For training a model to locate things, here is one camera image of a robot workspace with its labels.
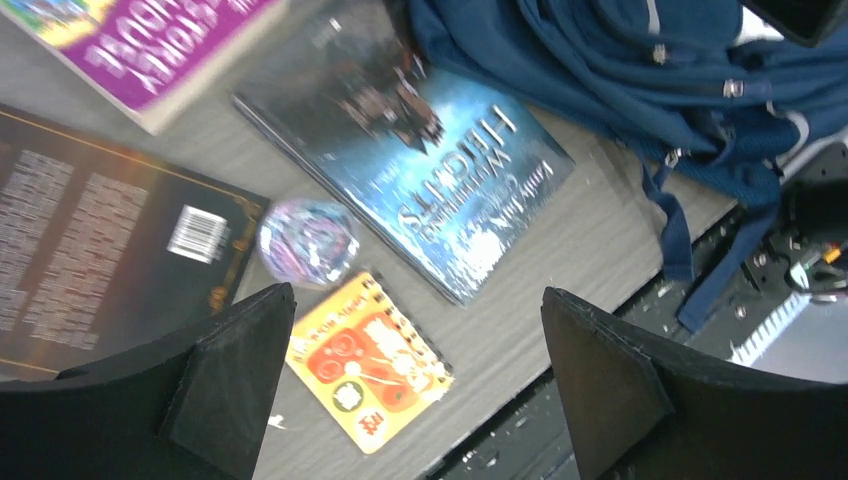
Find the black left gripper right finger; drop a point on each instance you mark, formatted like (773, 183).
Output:
(640, 406)

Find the orange spiral notepad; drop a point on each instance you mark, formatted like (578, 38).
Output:
(366, 362)

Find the purple treehouse book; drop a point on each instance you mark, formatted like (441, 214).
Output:
(149, 58)

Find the dark brown book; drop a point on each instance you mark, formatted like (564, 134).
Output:
(104, 248)

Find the blue Wuthering Heights book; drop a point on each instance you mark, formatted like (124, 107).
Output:
(448, 172)

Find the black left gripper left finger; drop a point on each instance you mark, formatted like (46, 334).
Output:
(193, 404)

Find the navy blue backpack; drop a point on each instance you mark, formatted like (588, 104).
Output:
(719, 91)

